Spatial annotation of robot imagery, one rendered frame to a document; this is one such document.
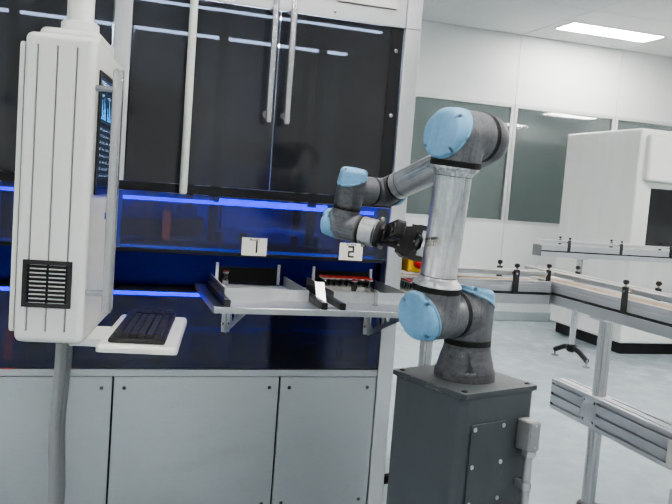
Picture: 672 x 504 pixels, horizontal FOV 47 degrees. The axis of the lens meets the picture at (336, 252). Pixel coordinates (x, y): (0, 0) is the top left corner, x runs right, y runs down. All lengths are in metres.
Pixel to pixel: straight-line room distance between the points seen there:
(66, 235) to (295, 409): 1.11
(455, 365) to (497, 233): 6.28
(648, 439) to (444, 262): 1.26
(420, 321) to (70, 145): 0.93
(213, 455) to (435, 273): 1.23
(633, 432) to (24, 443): 2.00
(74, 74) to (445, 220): 0.95
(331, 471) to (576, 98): 6.39
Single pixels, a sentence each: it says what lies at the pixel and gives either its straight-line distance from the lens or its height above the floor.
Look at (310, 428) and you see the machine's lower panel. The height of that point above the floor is 0.39.
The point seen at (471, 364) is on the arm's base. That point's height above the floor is 0.84.
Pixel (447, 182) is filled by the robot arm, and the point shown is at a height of 1.26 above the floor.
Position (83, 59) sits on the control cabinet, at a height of 1.49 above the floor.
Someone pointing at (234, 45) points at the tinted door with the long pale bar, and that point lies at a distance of 2.59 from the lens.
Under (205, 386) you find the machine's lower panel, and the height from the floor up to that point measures 0.54.
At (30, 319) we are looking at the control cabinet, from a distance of 2.01.
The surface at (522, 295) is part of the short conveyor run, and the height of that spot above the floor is 0.87.
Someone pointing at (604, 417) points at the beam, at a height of 0.50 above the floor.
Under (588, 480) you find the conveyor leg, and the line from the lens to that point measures 3.10.
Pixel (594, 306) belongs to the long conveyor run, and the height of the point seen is 0.88.
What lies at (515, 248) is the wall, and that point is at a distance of 8.25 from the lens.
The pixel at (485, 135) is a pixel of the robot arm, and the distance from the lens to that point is 1.77.
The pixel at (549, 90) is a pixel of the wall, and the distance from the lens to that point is 8.43.
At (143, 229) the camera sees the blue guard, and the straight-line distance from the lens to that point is 2.53.
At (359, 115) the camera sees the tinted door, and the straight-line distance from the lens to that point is 2.67.
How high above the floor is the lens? 1.23
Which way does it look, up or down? 5 degrees down
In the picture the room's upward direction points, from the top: 4 degrees clockwise
